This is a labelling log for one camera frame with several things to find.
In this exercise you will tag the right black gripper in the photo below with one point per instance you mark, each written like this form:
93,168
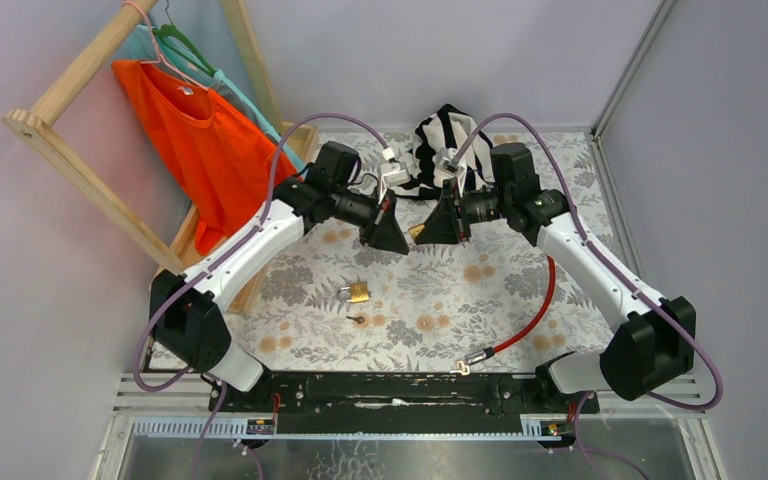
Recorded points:
443,222

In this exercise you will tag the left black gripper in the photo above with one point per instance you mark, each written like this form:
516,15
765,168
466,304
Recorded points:
382,229

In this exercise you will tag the brass padlock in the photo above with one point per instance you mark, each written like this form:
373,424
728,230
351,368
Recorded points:
415,231
353,293

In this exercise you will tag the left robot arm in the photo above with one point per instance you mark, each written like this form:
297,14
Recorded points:
187,310

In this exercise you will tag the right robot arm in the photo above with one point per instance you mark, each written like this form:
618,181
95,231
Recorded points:
650,344

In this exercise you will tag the floral tablecloth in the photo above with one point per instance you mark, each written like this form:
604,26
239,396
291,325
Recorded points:
427,309

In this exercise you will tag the black white striped cloth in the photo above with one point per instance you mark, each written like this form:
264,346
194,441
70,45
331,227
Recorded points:
444,132

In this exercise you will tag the orange t-shirt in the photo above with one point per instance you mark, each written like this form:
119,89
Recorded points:
227,201

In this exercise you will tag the wooden clothes rack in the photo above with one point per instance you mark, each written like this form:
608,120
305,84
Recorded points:
35,127

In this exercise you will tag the pink hanger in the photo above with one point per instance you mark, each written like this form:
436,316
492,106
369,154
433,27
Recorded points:
160,57

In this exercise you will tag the green hanger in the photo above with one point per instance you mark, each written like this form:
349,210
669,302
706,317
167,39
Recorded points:
170,36

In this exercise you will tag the light blue shirt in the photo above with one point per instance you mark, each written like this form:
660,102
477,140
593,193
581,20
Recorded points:
258,112

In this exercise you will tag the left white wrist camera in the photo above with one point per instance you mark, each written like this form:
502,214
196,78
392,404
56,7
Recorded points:
391,173

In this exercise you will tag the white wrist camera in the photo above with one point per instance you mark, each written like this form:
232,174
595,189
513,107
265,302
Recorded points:
391,173
449,169

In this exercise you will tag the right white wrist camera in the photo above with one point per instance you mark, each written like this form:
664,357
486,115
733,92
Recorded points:
449,169

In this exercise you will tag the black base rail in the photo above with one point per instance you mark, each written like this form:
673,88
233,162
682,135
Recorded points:
307,402

